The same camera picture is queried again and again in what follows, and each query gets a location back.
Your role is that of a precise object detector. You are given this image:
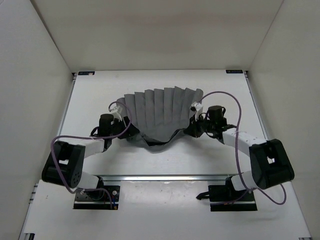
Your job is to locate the aluminium table rail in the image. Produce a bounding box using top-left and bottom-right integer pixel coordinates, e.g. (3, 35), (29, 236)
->
(46, 72), (77, 176)
(243, 70), (273, 140)

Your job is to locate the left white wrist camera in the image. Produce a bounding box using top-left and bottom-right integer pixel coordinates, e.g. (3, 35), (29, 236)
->
(109, 105), (123, 122)

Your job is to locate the front aluminium rail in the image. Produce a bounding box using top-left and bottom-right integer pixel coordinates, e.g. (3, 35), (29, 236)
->
(100, 174), (232, 182)

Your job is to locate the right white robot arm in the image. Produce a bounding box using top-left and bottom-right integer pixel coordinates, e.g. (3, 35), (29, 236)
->
(184, 102), (295, 200)

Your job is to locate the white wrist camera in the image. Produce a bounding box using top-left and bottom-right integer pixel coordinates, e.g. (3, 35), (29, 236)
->
(109, 105), (123, 122)
(190, 102), (203, 121)

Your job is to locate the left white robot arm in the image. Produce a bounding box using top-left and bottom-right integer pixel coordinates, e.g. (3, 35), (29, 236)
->
(41, 112), (138, 199)

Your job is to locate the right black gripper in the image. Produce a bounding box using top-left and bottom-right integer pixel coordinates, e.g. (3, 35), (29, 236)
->
(184, 113), (215, 138)

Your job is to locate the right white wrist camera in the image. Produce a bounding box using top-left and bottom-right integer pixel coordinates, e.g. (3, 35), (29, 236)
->
(190, 102), (203, 121)

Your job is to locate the grey pleated skirt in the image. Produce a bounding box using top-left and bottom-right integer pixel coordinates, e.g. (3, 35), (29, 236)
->
(116, 86), (204, 153)

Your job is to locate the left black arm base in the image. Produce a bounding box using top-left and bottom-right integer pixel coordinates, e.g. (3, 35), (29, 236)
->
(73, 177), (121, 211)

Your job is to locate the left aluminium table rail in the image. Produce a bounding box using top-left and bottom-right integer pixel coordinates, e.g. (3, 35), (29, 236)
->
(46, 72), (77, 176)

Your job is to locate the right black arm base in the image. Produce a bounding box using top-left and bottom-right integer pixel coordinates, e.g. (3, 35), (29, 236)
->
(196, 177), (258, 212)

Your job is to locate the left blue corner sticker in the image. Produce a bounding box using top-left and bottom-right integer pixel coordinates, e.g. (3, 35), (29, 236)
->
(77, 71), (95, 76)

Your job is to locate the right blue corner sticker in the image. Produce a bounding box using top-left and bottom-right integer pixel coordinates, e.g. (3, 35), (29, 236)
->
(225, 69), (243, 74)

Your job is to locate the blue corner sticker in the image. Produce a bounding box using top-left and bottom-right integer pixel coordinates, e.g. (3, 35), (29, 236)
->
(77, 71), (95, 76)
(225, 69), (243, 74)

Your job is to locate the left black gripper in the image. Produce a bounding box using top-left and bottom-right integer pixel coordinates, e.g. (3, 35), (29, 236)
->
(110, 115), (140, 139)

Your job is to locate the right aluminium table rail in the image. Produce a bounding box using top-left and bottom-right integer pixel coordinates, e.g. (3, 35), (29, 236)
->
(243, 70), (273, 140)

